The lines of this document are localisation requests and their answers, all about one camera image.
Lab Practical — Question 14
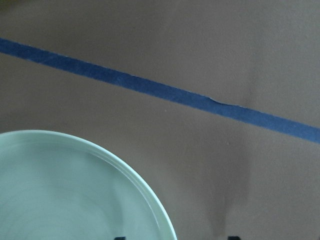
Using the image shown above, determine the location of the light green plate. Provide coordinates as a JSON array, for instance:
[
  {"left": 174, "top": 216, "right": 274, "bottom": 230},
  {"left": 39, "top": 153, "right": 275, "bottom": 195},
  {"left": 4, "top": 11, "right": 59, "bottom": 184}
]
[{"left": 0, "top": 130, "right": 177, "bottom": 240}]

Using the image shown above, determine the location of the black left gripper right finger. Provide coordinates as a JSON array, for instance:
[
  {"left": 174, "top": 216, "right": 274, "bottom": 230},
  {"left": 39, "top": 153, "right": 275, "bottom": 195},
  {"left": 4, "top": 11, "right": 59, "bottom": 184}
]
[{"left": 227, "top": 236, "right": 241, "bottom": 240}]

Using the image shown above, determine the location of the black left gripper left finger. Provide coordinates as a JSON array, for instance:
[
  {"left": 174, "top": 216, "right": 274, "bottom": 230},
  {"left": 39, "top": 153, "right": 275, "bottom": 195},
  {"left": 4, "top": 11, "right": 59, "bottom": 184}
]
[{"left": 114, "top": 236, "right": 126, "bottom": 240}]

